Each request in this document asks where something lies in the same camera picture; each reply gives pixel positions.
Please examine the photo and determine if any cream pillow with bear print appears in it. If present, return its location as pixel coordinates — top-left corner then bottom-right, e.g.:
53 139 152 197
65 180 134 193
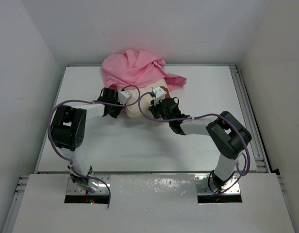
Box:
115 81 171 118

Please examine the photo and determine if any pink pillowcase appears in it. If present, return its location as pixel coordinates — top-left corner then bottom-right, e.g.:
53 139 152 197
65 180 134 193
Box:
101 49 187 91

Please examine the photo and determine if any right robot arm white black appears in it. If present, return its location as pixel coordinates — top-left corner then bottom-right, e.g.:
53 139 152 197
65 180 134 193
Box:
149 98 252 193

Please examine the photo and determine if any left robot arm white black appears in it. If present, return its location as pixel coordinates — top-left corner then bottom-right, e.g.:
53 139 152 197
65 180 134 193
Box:
48 88 132 193

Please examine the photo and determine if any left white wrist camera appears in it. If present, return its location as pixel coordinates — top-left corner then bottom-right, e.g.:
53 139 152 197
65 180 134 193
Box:
118 90 132 105

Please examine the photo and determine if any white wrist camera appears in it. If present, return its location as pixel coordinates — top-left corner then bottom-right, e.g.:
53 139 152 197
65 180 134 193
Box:
152 87 167 101
118 90 132 105

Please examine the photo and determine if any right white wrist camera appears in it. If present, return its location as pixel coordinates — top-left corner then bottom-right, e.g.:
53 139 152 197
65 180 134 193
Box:
152 87 167 101

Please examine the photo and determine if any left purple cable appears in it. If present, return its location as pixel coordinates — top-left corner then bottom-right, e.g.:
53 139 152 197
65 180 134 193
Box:
47 85 141 209

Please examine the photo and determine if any purple cable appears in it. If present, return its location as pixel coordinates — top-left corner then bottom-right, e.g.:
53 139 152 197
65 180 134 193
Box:
47 85 141 209
138 92 251 194

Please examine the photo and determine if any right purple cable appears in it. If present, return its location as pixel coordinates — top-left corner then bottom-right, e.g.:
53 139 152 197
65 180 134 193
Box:
138 92 251 194

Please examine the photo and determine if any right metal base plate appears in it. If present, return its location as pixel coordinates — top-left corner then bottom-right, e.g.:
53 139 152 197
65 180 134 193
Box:
195 175 242 195

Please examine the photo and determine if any metal base plate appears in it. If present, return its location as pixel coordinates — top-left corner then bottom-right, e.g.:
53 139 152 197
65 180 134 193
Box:
195 175 242 195
66 177 110 196

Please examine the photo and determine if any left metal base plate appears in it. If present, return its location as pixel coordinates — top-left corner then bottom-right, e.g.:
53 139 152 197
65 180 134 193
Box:
66 177 110 196

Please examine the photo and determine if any aluminium table frame rail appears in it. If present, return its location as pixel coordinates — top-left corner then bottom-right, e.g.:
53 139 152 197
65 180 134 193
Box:
230 65 280 176

